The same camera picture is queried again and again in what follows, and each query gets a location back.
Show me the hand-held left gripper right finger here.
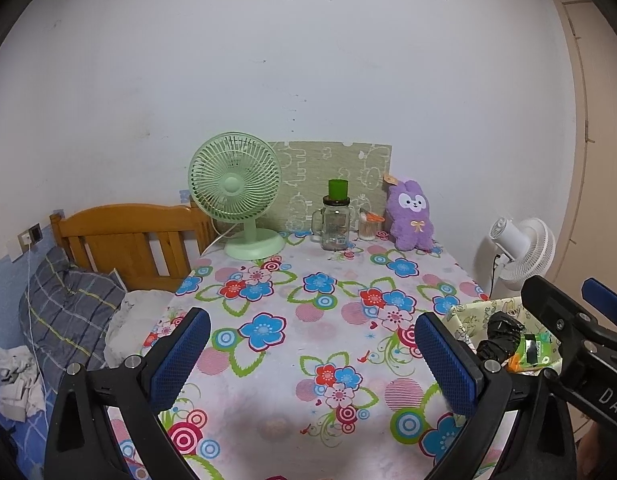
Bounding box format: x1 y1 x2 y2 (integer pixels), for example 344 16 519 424
413 311 575 480

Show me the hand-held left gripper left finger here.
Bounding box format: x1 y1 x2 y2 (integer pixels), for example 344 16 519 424
43 307 212 480

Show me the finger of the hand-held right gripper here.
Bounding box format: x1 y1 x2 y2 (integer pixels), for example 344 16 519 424
582 278 617 333
521 275 604 356

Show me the yellow printed box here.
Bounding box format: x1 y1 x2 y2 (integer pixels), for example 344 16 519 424
446 296 564 378

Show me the black sock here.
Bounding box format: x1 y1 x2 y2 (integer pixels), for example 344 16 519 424
476 311 527 361

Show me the white standing fan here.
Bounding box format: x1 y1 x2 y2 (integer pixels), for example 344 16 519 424
476 216 557 301

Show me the white cloth bundle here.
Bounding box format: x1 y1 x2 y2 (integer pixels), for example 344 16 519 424
104 289 174 368

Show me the grey plaid pillow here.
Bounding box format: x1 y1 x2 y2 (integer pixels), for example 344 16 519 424
18 246 126 388

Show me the purple plush bunny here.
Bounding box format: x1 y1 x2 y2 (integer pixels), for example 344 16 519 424
383 174 435 252

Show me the wooden headboard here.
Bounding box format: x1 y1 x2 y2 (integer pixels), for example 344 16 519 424
49 203 216 293

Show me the small jar orange lid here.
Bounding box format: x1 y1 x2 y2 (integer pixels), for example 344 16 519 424
359 207 384 241

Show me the crumpled grey white cloth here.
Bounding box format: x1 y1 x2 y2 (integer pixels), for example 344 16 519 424
0 345 44 423

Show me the blue checked bedsheet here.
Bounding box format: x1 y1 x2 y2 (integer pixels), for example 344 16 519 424
0 360 139 480

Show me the glass mug jar green lid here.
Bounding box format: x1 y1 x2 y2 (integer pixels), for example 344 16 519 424
311 179 353 252

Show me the green desk fan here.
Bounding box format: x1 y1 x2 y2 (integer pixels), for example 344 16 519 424
187 132 286 261

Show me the beige door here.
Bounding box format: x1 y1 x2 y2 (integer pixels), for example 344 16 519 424
551 0 617 306

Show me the green printed board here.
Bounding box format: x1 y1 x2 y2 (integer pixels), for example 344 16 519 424
266 141 392 233

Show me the white fan cable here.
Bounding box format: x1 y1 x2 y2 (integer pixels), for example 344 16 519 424
201 225 238 257

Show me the white charging cable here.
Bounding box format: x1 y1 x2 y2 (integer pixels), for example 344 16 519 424
22 252 54 386

